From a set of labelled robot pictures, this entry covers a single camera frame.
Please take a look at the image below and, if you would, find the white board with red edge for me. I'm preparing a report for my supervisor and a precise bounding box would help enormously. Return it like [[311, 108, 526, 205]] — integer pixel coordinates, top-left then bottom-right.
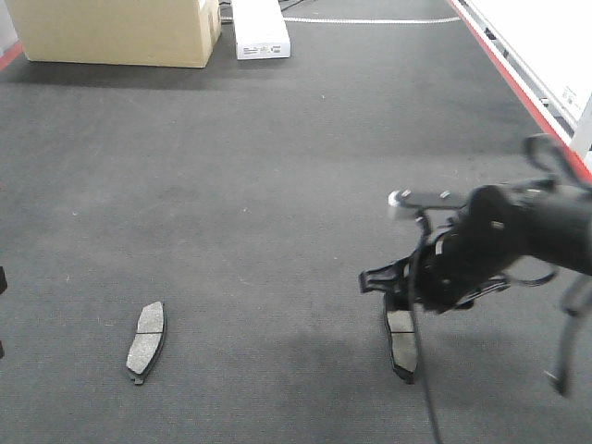
[[450, 1, 591, 180]]

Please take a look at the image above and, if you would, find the long white carton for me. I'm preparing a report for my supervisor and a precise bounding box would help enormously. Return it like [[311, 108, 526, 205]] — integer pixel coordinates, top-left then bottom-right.
[[231, 0, 291, 60]]

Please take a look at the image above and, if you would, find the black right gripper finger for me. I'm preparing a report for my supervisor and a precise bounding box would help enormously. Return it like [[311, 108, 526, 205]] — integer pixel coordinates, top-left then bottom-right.
[[383, 291, 415, 319], [358, 258, 410, 294]]

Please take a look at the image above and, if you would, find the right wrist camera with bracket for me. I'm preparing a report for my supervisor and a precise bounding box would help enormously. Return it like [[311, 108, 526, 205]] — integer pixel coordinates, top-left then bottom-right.
[[388, 189, 468, 220]]

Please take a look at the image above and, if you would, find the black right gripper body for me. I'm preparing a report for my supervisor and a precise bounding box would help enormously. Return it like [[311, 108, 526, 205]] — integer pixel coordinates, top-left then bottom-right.
[[409, 212, 512, 313]]

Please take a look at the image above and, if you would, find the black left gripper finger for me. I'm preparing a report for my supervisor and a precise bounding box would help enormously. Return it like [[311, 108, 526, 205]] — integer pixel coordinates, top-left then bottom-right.
[[0, 266, 7, 294]]

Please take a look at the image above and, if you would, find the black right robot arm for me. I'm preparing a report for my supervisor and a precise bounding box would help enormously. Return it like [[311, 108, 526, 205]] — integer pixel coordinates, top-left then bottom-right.
[[359, 179, 591, 314]]

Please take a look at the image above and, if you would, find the grey brake pad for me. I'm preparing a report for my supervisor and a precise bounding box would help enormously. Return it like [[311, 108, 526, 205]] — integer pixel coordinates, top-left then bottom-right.
[[126, 301, 167, 386], [384, 294, 418, 385]]

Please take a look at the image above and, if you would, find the brown cardboard box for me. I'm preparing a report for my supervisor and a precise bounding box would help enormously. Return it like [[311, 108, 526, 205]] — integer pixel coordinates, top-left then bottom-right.
[[6, 0, 221, 68]]

